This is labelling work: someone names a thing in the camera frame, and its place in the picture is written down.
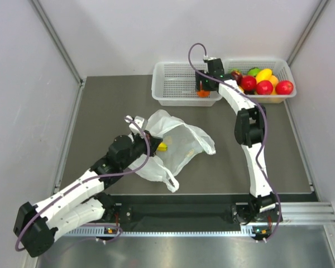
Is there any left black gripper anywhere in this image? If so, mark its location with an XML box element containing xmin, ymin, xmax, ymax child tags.
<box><xmin>121</xmin><ymin>130</ymin><xmax>162</xmax><ymax>170</ymax></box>

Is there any orange tangerine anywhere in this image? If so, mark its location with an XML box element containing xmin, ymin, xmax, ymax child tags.
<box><xmin>197</xmin><ymin>90</ymin><xmax>210</xmax><ymax>98</ymax></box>

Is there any white plastic bag with fruit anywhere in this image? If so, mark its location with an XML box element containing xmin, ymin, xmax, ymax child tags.
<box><xmin>128</xmin><ymin>109</ymin><xmax>216</xmax><ymax>193</ymax></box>

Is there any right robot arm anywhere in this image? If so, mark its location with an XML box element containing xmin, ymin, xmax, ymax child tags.
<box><xmin>195</xmin><ymin>56</ymin><xmax>276</xmax><ymax>224</ymax></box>

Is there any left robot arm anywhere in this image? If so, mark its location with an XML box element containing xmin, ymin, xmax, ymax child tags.
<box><xmin>13</xmin><ymin>131</ymin><xmax>162</xmax><ymax>257</ymax></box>

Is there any yellow banana in bag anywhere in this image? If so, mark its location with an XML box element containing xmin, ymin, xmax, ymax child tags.
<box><xmin>157</xmin><ymin>142</ymin><xmax>168</xmax><ymax>152</ymax></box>

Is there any orange fruit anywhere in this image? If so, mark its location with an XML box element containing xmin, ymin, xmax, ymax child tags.
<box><xmin>269</xmin><ymin>75</ymin><xmax>279</xmax><ymax>88</ymax></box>

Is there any white basket holding fruit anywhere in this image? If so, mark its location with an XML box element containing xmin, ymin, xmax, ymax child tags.
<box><xmin>221</xmin><ymin>58</ymin><xmax>297</xmax><ymax>104</ymax></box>

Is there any empty white plastic basket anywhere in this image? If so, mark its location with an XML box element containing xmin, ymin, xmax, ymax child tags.
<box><xmin>151</xmin><ymin>61</ymin><xmax>222</xmax><ymax>107</ymax></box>

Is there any dark red apple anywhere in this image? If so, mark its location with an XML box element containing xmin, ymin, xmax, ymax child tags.
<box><xmin>231</xmin><ymin>70</ymin><xmax>243</xmax><ymax>85</ymax></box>

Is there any red apple middle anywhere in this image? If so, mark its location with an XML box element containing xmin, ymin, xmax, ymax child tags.
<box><xmin>240</xmin><ymin>75</ymin><xmax>257</xmax><ymax>92</ymax></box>

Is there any green lime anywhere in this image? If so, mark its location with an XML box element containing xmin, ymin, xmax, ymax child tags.
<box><xmin>247</xmin><ymin>68</ymin><xmax>261</xmax><ymax>77</ymax></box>

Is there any red apple front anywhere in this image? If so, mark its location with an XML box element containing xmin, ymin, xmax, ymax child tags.
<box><xmin>256</xmin><ymin>80</ymin><xmax>273</xmax><ymax>95</ymax></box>

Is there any yellow mango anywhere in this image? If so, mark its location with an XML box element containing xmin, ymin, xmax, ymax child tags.
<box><xmin>255</xmin><ymin>68</ymin><xmax>272</xmax><ymax>83</ymax></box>

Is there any red apple right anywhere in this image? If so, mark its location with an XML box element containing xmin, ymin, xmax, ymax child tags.
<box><xmin>275</xmin><ymin>80</ymin><xmax>294</xmax><ymax>95</ymax></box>

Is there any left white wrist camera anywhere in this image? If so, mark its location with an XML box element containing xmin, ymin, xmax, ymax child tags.
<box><xmin>125</xmin><ymin>116</ymin><xmax>148</xmax><ymax>137</ymax></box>

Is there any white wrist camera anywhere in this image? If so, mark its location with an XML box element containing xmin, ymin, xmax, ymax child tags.
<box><xmin>203</xmin><ymin>55</ymin><xmax>216</xmax><ymax>63</ymax></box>
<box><xmin>125</xmin><ymin>116</ymin><xmax>148</xmax><ymax>137</ymax></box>

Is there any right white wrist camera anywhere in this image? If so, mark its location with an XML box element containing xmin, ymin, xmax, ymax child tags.
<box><xmin>203</xmin><ymin>55</ymin><xmax>216</xmax><ymax>63</ymax></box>

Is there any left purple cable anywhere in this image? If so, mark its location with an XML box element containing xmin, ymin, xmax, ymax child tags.
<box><xmin>15</xmin><ymin>116</ymin><xmax>151</xmax><ymax>250</ymax></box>

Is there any purple cable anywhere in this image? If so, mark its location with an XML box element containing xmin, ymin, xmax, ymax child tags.
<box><xmin>15</xmin><ymin>116</ymin><xmax>151</xmax><ymax>250</ymax></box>
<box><xmin>188</xmin><ymin>42</ymin><xmax>282</xmax><ymax>242</ymax></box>

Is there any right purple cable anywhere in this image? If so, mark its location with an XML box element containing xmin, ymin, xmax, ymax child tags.
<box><xmin>188</xmin><ymin>42</ymin><xmax>282</xmax><ymax>242</ymax></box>

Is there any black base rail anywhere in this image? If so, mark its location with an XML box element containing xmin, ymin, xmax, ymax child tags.
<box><xmin>100</xmin><ymin>192</ymin><xmax>283</xmax><ymax>232</ymax></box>

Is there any grey slotted cable duct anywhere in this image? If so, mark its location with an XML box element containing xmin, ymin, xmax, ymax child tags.
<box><xmin>64</xmin><ymin>225</ymin><xmax>268</xmax><ymax>237</ymax></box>

